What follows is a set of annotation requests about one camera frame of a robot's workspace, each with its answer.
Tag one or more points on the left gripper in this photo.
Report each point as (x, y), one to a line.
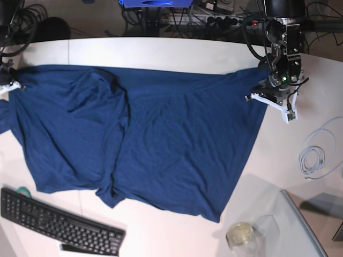
(274, 94)

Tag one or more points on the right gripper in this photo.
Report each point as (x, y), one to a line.
(8, 75)

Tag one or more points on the dark blue t-shirt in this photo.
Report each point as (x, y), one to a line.
(176, 141)

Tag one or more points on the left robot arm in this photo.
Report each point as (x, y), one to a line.
(281, 25)

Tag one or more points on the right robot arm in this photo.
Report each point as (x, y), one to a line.
(16, 21)

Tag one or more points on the white power strip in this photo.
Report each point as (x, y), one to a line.
(183, 20)

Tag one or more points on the green tape roll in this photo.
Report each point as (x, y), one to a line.
(24, 192)

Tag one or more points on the blue box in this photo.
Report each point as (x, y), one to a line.
(156, 3)

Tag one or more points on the clear glass jar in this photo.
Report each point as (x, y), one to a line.
(241, 239)

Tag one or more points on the black computer keyboard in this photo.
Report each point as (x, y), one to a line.
(74, 231)

